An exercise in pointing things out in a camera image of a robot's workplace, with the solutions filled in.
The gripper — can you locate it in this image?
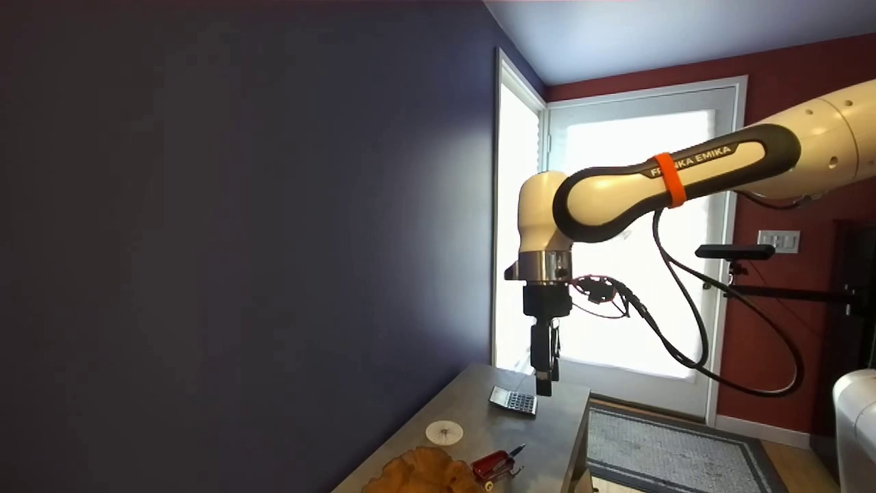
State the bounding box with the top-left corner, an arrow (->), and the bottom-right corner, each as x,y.
523,283 -> 573,397

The red toy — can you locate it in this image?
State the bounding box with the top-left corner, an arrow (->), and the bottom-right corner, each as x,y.
470,443 -> 527,491

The small white round object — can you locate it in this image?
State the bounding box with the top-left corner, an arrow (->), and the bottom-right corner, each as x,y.
425,420 -> 465,447

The grey calculator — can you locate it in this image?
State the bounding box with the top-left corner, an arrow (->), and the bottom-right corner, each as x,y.
489,385 -> 539,418

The white glass door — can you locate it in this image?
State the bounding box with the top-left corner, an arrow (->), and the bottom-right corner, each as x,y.
545,75 -> 748,422

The grey rug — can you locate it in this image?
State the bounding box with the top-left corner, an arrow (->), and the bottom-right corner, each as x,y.
587,403 -> 789,493

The orange wavy bowl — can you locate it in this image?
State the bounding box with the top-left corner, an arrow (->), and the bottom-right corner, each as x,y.
361,446 -> 484,493

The window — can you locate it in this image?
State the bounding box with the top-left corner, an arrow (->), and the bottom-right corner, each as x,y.
491,48 -> 550,375

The dark wooden cabinet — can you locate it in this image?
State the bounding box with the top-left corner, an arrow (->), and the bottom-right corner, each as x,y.
812,218 -> 876,455

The white appliance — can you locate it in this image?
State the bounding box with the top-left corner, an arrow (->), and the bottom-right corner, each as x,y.
832,369 -> 876,493

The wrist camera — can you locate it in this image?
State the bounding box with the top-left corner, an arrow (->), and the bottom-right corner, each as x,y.
579,274 -> 620,306

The camera on mount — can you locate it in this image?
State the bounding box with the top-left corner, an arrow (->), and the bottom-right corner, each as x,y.
694,244 -> 876,317

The white switch plate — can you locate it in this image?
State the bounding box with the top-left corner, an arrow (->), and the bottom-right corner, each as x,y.
757,229 -> 801,255

